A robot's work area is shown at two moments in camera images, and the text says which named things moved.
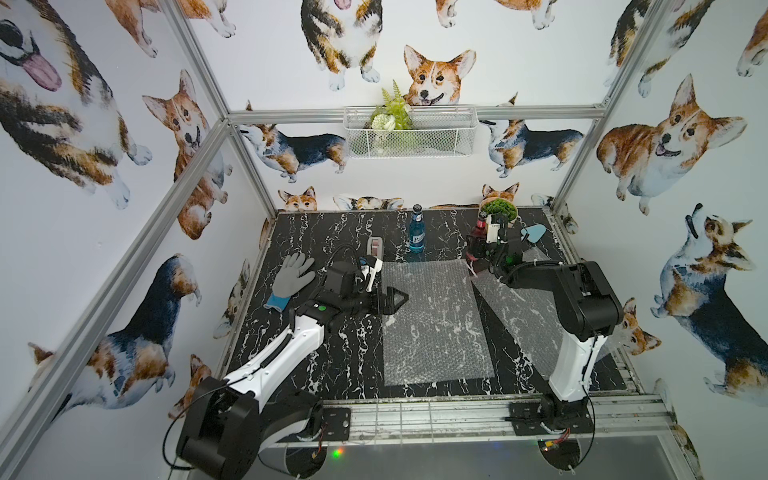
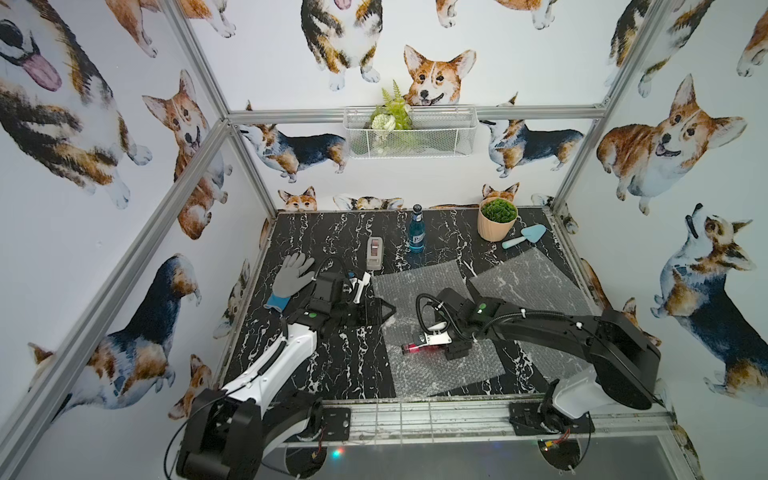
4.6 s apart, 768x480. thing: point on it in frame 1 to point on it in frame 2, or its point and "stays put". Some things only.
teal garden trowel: x=534 y=233 stays put
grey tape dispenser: x=375 y=247 stays put
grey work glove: x=291 y=277 stays put
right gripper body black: x=492 y=254 to x=455 y=331
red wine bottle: x=477 y=239 to x=426 y=349
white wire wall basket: x=435 y=132 stays put
